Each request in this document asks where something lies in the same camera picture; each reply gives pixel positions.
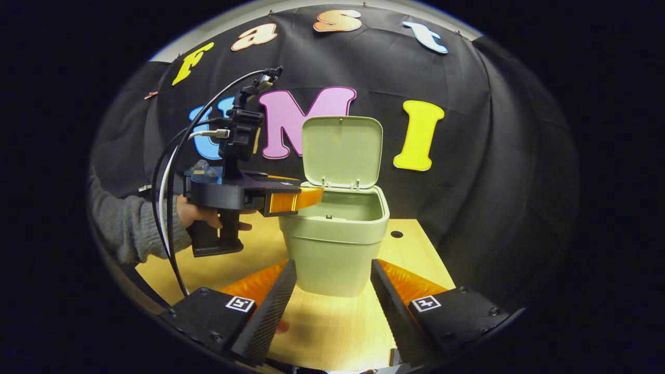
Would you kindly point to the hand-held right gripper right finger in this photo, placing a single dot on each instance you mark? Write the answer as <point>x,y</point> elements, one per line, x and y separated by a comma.
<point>389,311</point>

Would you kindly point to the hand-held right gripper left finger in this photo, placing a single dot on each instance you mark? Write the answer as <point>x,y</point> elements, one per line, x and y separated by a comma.
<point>275,317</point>

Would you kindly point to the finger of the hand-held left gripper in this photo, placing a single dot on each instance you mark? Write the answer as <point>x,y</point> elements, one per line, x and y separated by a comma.
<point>291,200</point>

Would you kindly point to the pale green desktop garbage bin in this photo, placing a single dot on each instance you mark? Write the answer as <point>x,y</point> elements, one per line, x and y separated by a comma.
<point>332,249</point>

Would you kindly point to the wooden desktop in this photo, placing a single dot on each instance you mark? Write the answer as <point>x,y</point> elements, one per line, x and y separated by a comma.
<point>332,332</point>

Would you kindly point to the copper cloth clip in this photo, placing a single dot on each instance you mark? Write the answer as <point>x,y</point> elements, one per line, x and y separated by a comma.
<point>151,95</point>

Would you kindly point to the black backdrop cloth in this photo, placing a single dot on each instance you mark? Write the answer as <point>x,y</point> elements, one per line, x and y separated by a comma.
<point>467,104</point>

